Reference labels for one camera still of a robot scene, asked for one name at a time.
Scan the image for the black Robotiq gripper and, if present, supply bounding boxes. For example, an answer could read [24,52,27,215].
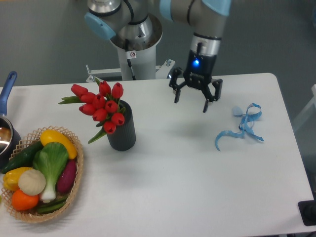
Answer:
[169,50,223,113]

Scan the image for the red tulip bouquet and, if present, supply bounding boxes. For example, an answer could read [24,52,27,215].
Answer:
[60,78,127,144]

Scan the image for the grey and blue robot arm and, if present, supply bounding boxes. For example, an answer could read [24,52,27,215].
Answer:
[84,0,231,108]

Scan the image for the dark grey ribbed vase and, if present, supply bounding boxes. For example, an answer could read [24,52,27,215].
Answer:
[107,100,136,151]

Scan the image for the blue curly ribbon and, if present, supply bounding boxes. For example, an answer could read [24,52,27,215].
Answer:
[214,103,264,151]

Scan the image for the purple sweet potato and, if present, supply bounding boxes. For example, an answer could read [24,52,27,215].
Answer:
[56,160,77,193]

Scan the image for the green bok choy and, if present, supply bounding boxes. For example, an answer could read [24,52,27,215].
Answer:
[33,142,69,203]

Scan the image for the black device at table edge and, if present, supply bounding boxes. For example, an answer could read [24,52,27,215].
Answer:
[298,200,316,226]

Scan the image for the dark green cucumber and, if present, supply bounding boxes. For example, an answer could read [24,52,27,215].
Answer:
[1,141,43,174]

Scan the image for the green pea pods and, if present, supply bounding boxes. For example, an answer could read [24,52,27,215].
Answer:
[36,196,68,214]

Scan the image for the yellow bell pepper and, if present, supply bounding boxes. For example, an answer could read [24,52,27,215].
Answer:
[3,167,32,191]

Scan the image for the orange fruit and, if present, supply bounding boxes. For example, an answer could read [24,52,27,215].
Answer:
[11,189,39,211]

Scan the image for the woven wicker basket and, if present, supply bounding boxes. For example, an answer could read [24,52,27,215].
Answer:
[1,126,83,223]

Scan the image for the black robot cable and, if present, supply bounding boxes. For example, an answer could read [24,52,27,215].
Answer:
[124,39,137,80]

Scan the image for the blue handled saucepan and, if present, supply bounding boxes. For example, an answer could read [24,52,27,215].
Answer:
[0,71,21,169]

